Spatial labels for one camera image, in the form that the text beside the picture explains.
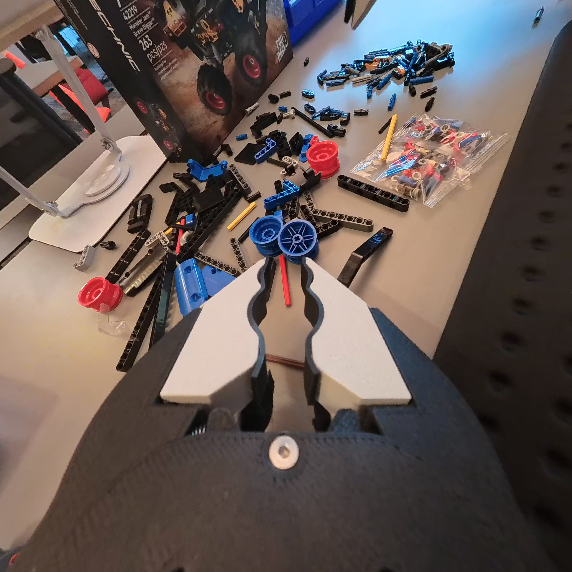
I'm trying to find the clear bag of mixed parts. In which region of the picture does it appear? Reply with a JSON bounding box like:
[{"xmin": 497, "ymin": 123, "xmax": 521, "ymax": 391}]
[{"xmin": 349, "ymin": 113, "xmax": 513, "ymax": 207}]

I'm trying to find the blue fender bracket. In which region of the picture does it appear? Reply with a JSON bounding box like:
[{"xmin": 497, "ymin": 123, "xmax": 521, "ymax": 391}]
[{"xmin": 186, "ymin": 158, "xmax": 228, "ymax": 181}]

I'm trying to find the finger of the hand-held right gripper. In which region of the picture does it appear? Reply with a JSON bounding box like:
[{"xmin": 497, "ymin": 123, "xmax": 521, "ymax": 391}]
[{"xmin": 343, "ymin": 0, "xmax": 377, "ymax": 30}]

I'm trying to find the blue plastic bin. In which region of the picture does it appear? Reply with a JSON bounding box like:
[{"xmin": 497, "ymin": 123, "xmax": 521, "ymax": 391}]
[{"xmin": 285, "ymin": 0, "xmax": 346, "ymax": 46}]

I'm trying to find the black flat square tile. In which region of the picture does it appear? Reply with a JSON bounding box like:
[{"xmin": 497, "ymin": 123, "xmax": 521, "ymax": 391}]
[{"xmin": 233, "ymin": 143, "xmax": 265, "ymax": 166}]

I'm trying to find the pile of black toy beams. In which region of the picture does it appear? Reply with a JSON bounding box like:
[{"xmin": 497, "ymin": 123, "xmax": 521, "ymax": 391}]
[{"xmin": 158, "ymin": 165, "xmax": 340, "ymax": 278}]

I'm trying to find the black office chair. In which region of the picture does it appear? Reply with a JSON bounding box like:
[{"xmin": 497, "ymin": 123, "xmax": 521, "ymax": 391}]
[{"xmin": 0, "ymin": 58, "xmax": 92, "ymax": 197}]

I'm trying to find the thin black beam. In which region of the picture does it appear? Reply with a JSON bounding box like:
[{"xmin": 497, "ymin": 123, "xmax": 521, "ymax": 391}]
[{"xmin": 105, "ymin": 228, "xmax": 152, "ymax": 285}]

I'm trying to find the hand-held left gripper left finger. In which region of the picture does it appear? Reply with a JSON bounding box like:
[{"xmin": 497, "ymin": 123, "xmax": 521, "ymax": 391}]
[{"xmin": 159, "ymin": 257, "xmax": 275, "ymax": 433}]

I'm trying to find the black toy set box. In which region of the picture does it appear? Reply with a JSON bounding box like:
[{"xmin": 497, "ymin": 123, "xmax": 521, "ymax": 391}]
[{"xmin": 54, "ymin": 0, "xmax": 295, "ymax": 164}]

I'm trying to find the black curved panel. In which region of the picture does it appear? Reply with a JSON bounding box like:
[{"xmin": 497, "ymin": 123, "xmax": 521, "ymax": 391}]
[{"xmin": 118, "ymin": 250, "xmax": 166, "ymax": 297}]

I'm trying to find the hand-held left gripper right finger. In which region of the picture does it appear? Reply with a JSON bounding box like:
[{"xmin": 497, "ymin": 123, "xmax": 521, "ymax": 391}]
[{"xmin": 301, "ymin": 257, "xmax": 413, "ymax": 433}]

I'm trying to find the short yellow axle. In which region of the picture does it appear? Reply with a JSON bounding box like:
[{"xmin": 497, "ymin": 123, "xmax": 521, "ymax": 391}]
[{"xmin": 226, "ymin": 201, "xmax": 258, "ymax": 232}]

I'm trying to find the orange red cloth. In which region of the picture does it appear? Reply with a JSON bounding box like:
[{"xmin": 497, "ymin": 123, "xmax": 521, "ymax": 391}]
[{"xmin": 4, "ymin": 50, "xmax": 111, "ymax": 124}]

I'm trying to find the black bent long beam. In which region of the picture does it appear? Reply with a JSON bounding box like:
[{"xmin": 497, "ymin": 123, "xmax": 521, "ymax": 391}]
[{"xmin": 336, "ymin": 226, "xmax": 395, "ymax": 289}]

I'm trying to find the white booklet stand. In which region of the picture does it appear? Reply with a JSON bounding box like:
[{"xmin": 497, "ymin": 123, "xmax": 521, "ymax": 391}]
[{"xmin": 0, "ymin": 24, "xmax": 169, "ymax": 254}]

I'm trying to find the long black axle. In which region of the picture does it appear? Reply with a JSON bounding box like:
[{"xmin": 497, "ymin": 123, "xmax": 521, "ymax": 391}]
[{"xmin": 291, "ymin": 106, "xmax": 334, "ymax": 137}]

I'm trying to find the pile of small connector pins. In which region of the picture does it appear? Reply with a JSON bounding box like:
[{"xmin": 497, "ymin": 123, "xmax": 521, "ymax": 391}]
[{"xmin": 316, "ymin": 40, "xmax": 456, "ymax": 100}]

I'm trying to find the blue curved panel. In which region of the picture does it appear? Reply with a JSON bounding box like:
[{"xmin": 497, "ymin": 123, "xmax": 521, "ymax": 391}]
[
  {"xmin": 201, "ymin": 265, "xmax": 237, "ymax": 298},
  {"xmin": 173, "ymin": 258, "xmax": 209, "ymax": 318}
]

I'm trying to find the black dimpled pad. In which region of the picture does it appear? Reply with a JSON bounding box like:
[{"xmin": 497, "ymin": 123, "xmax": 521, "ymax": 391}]
[{"xmin": 433, "ymin": 18, "xmax": 572, "ymax": 572}]

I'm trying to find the blue toy wheel hub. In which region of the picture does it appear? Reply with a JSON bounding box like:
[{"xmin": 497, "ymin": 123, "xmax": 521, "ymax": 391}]
[{"xmin": 248, "ymin": 216, "xmax": 285, "ymax": 258}]

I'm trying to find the blue angled beam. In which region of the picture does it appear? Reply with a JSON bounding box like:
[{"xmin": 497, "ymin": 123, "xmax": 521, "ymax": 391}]
[{"xmin": 263, "ymin": 179, "xmax": 301, "ymax": 211}]

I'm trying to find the black rectangular frame piece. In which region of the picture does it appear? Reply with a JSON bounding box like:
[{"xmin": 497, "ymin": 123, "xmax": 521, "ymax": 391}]
[{"xmin": 127, "ymin": 195, "xmax": 154, "ymax": 233}]

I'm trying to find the long yellow axle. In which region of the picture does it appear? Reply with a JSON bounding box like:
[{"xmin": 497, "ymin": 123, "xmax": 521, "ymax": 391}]
[{"xmin": 379, "ymin": 114, "xmax": 399, "ymax": 163}]

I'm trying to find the red toy wheel hub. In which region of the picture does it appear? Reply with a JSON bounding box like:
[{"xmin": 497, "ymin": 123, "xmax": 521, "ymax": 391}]
[
  {"xmin": 76, "ymin": 276, "xmax": 125, "ymax": 313},
  {"xmin": 306, "ymin": 141, "xmax": 341, "ymax": 180}
]

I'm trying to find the blue spoked toy wheel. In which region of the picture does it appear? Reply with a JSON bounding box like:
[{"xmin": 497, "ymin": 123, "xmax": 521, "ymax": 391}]
[{"xmin": 277, "ymin": 219, "xmax": 319, "ymax": 265}]

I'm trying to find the clear plastic scrap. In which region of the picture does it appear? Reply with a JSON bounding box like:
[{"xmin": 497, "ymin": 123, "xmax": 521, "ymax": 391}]
[{"xmin": 97, "ymin": 304, "xmax": 130, "ymax": 338}]

